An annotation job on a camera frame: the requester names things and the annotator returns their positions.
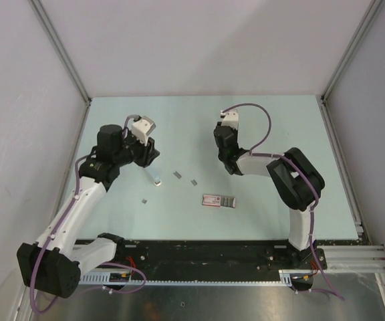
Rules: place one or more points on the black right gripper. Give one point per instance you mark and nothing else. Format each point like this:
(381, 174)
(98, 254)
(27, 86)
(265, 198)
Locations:
(235, 132)

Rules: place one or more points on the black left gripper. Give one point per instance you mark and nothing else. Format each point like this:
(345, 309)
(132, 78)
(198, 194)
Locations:
(146, 158)

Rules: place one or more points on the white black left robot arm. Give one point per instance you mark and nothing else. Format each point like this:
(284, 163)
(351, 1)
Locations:
(94, 175)

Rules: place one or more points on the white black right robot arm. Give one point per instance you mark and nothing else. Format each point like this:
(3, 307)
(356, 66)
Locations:
(297, 181)

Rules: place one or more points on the red white staple box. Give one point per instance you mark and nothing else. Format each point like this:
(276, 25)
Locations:
(219, 201)

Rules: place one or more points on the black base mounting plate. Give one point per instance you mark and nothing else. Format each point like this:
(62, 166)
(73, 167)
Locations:
(215, 261)

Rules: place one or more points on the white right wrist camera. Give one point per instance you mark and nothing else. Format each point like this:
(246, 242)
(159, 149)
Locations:
(230, 118)

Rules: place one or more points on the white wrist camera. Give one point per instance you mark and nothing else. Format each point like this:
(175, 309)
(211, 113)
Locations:
(230, 118)
(142, 129)

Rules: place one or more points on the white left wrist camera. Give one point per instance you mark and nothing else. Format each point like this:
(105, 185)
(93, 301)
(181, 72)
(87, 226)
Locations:
(142, 129)

